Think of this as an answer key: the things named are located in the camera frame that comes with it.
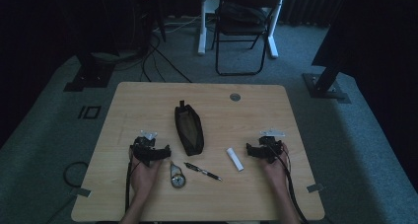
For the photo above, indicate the black floor outlet frame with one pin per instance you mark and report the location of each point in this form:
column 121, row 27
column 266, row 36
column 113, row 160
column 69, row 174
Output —
column 89, row 112

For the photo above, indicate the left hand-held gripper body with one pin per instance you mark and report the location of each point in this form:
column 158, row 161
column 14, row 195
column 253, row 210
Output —
column 148, row 153

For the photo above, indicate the person's left hand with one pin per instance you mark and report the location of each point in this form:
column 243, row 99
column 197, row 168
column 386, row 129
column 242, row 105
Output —
column 144, row 179

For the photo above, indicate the dark equipment with red light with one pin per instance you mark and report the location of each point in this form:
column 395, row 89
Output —
column 144, row 10

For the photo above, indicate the grey tape piece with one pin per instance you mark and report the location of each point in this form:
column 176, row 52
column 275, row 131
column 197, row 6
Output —
column 80, row 192
column 315, row 187

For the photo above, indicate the black curtain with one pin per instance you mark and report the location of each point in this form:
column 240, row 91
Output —
column 378, row 36

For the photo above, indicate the person's right hand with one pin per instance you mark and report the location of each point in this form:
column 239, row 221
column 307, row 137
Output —
column 276, row 171

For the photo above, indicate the dark bag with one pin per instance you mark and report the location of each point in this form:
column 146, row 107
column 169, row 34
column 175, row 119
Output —
column 241, row 13

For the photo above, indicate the black metal stand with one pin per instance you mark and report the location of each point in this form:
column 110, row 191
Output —
column 92, row 77
column 325, row 86

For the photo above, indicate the black pen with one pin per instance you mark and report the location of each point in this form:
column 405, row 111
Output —
column 202, row 171

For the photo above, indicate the black folding chair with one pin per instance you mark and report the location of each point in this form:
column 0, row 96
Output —
column 240, row 30

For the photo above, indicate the black pencil case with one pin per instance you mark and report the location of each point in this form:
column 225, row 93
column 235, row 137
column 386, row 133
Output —
column 190, row 132

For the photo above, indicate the white desk leg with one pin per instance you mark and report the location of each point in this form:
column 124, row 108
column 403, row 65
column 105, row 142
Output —
column 273, row 36
column 202, row 26

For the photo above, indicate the dark pleated curtain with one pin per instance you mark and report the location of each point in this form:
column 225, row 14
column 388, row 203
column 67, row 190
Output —
column 309, row 3

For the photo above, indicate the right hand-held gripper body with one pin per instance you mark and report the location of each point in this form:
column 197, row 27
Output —
column 267, row 151

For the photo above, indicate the grey table grommet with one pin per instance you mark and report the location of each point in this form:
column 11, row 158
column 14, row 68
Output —
column 235, row 97

